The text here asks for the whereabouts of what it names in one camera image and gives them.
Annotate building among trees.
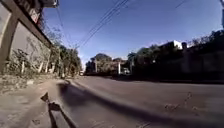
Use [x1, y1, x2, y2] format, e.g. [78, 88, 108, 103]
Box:
[84, 52, 132, 76]

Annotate row of dark trees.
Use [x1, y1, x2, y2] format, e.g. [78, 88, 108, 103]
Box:
[126, 29, 224, 69]

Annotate dark boundary wall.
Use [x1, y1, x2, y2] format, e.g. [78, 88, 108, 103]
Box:
[131, 49, 224, 83]

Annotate white building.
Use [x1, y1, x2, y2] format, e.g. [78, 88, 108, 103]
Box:
[159, 39, 184, 52]

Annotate grey asphalt road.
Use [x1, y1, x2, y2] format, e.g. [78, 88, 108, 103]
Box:
[20, 75, 224, 128]

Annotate overhead wires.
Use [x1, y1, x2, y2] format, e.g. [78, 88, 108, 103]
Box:
[54, 0, 188, 51]

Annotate pale concrete wall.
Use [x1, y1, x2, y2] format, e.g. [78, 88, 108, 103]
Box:
[0, 0, 60, 76]

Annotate dirt and concrete verge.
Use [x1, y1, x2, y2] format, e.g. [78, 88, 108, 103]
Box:
[0, 73, 69, 128]

